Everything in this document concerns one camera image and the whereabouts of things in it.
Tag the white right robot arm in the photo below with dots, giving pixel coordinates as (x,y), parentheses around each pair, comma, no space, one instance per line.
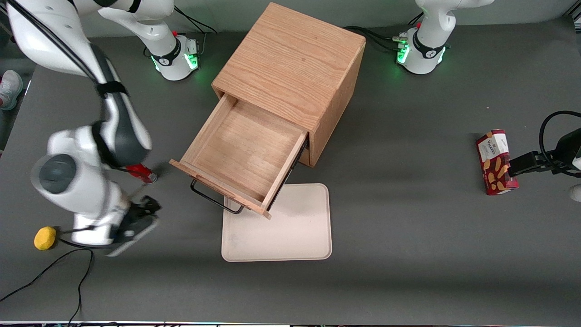
(68,181)

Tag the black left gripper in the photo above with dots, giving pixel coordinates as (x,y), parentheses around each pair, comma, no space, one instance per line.
(567,148)

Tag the red bottle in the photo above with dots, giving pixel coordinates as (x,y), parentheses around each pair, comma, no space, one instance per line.
(144,172)

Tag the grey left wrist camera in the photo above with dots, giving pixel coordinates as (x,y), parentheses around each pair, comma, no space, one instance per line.
(576,192)

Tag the cream rectangular tray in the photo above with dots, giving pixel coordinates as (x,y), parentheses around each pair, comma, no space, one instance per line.
(297,227)

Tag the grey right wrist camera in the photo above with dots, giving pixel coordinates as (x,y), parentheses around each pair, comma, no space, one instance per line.
(131,243)

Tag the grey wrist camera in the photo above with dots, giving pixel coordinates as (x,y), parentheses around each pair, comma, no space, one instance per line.
(131,243)
(576,192)

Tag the red cookie box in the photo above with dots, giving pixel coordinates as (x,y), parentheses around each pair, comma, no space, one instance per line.
(495,163)

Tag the yellow lemon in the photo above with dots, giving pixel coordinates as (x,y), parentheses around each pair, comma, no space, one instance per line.
(45,238)

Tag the oak wooden cabinet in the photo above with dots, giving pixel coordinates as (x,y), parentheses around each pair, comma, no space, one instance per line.
(295,59)

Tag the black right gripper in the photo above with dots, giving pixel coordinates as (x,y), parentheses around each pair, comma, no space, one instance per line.
(135,217)

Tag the grey and pink shoe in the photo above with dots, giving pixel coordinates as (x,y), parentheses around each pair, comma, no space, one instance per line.
(10,88)

